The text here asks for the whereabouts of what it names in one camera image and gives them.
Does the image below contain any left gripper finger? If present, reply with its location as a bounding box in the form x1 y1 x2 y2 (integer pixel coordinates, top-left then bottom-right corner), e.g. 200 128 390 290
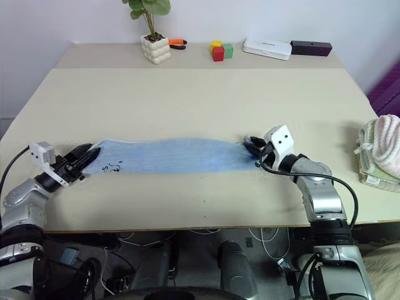
66 142 94 159
74 147 102 173

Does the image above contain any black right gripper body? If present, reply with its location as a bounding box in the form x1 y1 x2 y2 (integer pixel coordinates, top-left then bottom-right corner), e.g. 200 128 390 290
255 141 278 170

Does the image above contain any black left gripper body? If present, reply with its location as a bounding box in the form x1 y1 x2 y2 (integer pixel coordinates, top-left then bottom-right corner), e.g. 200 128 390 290
54 152 88 186

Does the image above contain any blue terry towel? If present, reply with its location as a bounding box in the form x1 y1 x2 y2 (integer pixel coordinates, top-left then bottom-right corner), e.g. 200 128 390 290
81 137 260 176

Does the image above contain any folded pink towel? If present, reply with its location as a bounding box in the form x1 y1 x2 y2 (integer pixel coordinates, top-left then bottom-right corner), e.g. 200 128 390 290
371 114 400 176

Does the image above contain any small grey blue box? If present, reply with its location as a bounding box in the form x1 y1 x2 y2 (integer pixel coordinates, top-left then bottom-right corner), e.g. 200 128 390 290
60 247 79 266

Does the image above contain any flat white box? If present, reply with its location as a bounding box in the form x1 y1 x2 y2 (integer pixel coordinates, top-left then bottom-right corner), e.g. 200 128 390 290
242 37 294 61

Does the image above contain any long dark purple box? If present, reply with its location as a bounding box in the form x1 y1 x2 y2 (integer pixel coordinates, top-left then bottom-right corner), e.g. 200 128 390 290
289 39 333 58

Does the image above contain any dark rounded grey shell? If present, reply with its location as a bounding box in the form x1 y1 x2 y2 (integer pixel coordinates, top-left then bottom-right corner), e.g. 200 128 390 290
217 240 259 300
106 232 176 294

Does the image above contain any green plant in white pot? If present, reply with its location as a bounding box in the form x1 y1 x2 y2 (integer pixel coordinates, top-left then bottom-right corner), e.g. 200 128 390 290
126 0 172 66

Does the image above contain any purple ribbed sofa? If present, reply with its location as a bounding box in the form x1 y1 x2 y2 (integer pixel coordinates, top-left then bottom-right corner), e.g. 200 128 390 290
366 61 400 118

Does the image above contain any beige fluffy blanket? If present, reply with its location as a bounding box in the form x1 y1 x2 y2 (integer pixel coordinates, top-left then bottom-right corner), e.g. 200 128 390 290
359 240 400 300

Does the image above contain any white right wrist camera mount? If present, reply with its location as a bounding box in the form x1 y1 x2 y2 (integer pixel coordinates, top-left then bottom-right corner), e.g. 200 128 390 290
263 124 296 169

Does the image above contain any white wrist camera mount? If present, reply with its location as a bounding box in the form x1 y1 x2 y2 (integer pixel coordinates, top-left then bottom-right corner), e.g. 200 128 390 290
29 141 69 188
263 124 296 169

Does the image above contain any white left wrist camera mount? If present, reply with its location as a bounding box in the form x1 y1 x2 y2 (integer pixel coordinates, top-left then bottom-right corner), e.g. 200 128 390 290
29 141 69 188

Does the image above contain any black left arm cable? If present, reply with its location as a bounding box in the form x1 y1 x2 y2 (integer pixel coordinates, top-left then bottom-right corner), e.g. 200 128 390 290
0 146 32 188

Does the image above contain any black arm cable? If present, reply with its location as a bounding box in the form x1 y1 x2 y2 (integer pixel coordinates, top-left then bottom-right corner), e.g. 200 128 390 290
258 157 359 232
0 146 32 188

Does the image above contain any thin white cable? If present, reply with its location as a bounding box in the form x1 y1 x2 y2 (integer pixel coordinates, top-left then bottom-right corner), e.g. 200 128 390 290
248 227 290 261

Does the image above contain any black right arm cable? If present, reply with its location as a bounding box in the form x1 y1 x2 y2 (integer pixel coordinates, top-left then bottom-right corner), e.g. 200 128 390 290
258 157 359 232

